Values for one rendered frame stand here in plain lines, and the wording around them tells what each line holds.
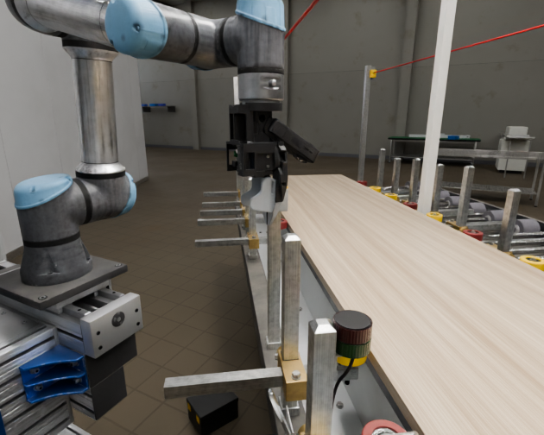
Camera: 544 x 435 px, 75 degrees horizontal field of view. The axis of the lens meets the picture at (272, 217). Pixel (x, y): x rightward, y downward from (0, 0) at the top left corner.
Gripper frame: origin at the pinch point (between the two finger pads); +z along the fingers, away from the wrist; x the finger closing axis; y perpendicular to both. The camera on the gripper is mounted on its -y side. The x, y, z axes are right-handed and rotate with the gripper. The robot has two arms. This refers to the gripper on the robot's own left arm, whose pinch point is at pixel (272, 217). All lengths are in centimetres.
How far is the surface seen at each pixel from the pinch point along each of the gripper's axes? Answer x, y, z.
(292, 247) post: -4.6, -7.6, 8.8
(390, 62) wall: -824, -895, -180
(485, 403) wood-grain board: 28, -29, 32
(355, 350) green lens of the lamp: 21.4, -2.2, 15.5
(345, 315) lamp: 17.5, -3.5, 12.1
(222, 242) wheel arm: -100, -29, 41
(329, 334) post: 18.9, 0.9, 13.2
